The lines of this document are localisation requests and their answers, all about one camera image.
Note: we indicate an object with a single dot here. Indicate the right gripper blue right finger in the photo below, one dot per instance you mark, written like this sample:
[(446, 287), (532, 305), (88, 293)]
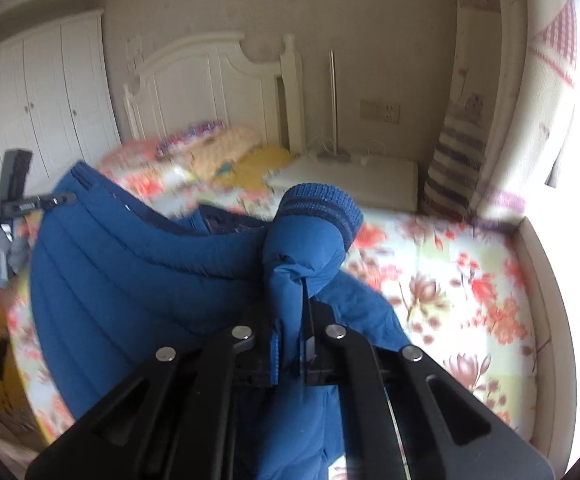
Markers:
[(317, 361)]

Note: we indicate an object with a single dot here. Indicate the white bedside table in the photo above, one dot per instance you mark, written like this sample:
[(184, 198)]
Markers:
[(371, 180)]

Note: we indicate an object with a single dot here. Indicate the white wardrobe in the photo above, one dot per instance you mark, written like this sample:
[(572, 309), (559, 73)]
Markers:
[(54, 97)]

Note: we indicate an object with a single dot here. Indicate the white wooden headboard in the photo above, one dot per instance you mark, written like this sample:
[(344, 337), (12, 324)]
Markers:
[(208, 76)]

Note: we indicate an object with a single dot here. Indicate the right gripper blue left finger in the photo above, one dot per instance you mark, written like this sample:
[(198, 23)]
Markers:
[(276, 344)]

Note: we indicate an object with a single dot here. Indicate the colourful patterned pillow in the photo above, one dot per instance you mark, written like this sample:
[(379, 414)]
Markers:
[(183, 140)]

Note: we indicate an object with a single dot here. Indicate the yellow pillow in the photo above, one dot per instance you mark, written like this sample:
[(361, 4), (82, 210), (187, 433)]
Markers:
[(252, 170)]

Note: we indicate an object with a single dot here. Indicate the peach textured pillow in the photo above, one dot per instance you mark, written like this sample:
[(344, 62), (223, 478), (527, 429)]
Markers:
[(224, 147)]

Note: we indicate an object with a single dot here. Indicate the floral bed sheet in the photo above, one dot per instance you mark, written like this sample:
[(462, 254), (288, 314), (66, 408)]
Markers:
[(458, 291)]

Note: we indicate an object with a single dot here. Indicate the blue puffer jacket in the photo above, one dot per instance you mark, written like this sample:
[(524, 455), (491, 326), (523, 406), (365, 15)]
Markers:
[(112, 281)]

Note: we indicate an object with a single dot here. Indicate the striped patterned curtain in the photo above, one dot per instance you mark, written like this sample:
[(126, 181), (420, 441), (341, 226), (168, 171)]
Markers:
[(512, 99)]

